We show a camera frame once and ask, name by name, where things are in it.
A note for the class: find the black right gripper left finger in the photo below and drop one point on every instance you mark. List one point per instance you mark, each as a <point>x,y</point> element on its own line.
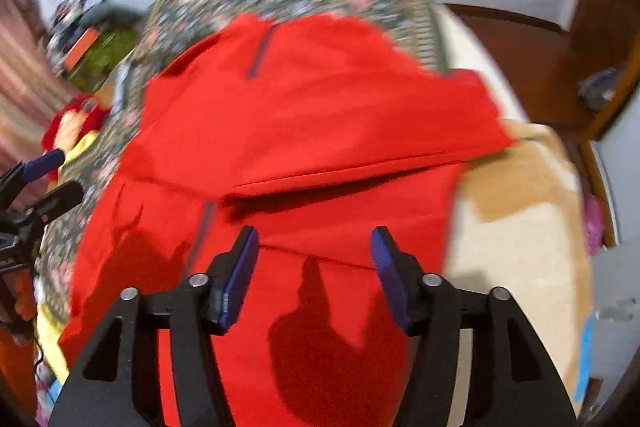
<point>153,355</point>

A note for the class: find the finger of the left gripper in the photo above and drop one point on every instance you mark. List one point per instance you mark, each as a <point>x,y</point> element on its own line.
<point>20,175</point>
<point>53,205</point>

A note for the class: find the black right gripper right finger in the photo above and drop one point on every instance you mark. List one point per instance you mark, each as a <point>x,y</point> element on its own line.
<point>513,381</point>

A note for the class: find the red jacket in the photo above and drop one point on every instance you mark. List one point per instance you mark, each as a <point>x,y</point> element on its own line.
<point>314,132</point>

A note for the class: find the grey clothes on floor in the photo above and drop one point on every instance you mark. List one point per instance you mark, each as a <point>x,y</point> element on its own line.
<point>599,88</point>

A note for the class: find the red parrot plush toy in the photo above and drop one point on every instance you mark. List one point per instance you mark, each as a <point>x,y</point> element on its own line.
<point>75,127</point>

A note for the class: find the white cabinet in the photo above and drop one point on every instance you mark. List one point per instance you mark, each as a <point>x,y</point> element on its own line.
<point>610,336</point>

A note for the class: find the cluttered pile of items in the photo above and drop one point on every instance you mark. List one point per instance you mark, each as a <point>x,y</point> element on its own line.
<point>88,38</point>

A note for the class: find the pink slipper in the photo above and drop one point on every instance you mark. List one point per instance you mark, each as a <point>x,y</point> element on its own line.
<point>593,224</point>

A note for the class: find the floral bed cover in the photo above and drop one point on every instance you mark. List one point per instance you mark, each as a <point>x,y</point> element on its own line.
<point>169,28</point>

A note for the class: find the wooden door frame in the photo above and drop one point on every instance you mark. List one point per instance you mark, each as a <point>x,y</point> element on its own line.
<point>605,33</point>

